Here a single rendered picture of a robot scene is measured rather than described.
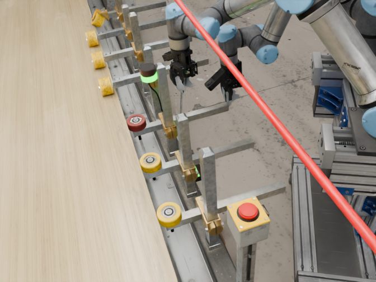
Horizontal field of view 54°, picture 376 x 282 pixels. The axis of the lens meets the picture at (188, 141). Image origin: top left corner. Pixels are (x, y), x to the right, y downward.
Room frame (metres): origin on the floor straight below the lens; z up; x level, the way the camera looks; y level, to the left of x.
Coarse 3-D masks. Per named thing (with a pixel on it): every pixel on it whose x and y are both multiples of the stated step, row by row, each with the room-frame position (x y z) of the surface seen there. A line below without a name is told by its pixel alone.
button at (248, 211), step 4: (244, 204) 0.48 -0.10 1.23; (248, 204) 0.48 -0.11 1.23; (252, 204) 0.47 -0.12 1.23; (240, 208) 0.47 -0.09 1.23; (244, 208) 0.47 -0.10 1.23; (248, 208) 0.47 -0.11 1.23; (252, 208) 0.46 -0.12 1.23; (256, 208) 0.46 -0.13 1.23; (240, 212) 0.46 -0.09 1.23; (244, 212) 0.46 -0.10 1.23; (248, 212) 0.46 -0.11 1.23; (252, 212) 0.45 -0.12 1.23; (256, 212) 0.45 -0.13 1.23; (244, 216) 0.45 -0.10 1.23; (248, 216) 0.45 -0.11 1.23; (252, 216) 0.45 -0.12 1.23
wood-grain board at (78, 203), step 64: (0, 0) 2.77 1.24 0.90; (64, 0) 2.63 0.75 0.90; (0, 64) 1.82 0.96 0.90; (64, 64) 1.74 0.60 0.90; (0, 128) 1.26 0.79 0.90; (64, 128) 1.21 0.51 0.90; (0, 192) 0.89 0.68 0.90; (64, 192) 0.86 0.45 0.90; (128, 192) 0.82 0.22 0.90; (0, 256) 0.63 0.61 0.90; (64, 256) 0.61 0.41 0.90; (128, 256) 0.58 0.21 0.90
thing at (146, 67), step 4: (144, 64) 1.21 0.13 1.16; (148, 64) 1.20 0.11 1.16; (152, 64) 1.20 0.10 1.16; (140, 68) 1.18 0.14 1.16; (144, 68) 1.18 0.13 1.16; (148, 68) 1.18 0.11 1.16; (152, 68) 1.17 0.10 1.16; (156, 80) 1.20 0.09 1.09; (152, 88) 1.19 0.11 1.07; (156, 92) 1.19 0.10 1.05; (160, 104) 1.19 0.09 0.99
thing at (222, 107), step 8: (224, 104) 1.30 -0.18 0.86; (192, 112) 1.27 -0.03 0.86; (200, 112) 1.26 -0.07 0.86; (208, 112) 1.27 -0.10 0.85; (216, 112) 1.28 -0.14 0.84; (160, 120) 1.24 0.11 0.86; (192, 120) 1.25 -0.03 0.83; (144, 128) 1.20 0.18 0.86; (152, 128) 1.21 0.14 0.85; (160, 128) 1.22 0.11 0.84; (136, 136) 1.19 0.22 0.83
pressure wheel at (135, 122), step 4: (132, 116) 1.23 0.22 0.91; (136, 116) 1.23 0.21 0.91; (140, 116) 1.23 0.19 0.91; (128, 120) 1.21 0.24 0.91; (132, 120) 1.21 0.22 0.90; (136, 120) 1.20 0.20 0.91; (140, 120) 1.20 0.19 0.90; (144, 120) 1.20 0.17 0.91; (128, 124) 1.18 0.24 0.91; (132, 124) 1.18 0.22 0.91; (136, 124) 1.18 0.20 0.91; (140, 124) 1.18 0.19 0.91; (144, 124) 1.19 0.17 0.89; (128, 128) 1.19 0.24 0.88; (132, 128) 1.17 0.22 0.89; (136, 128) 1.17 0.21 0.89; (140, 128) 1.17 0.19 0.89; (140, 136) 1.21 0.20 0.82
